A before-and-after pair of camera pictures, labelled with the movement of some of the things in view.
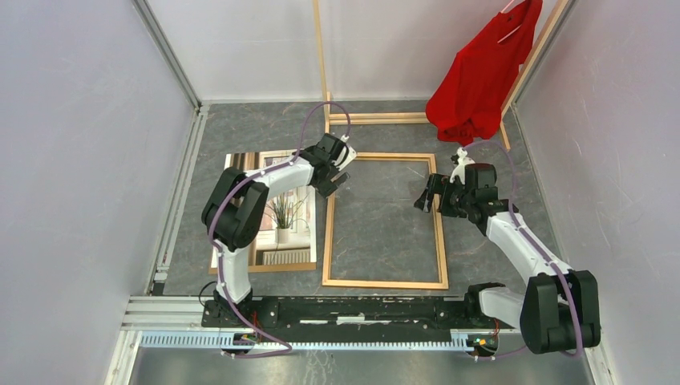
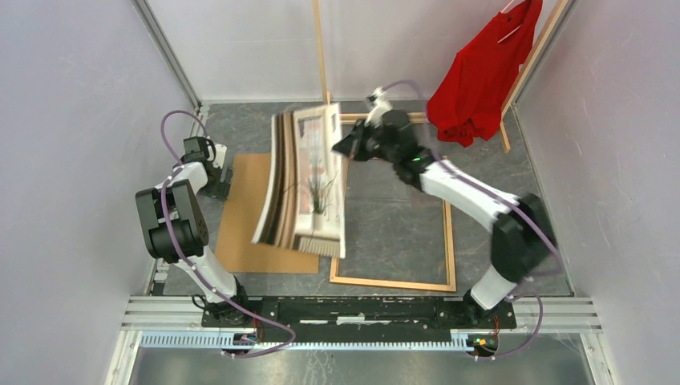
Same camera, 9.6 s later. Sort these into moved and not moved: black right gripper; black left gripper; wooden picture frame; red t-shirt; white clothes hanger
Moved: black right gripper; wooden picture frame; black left gripper
Not moved: white clothes hanger; red t-shirt
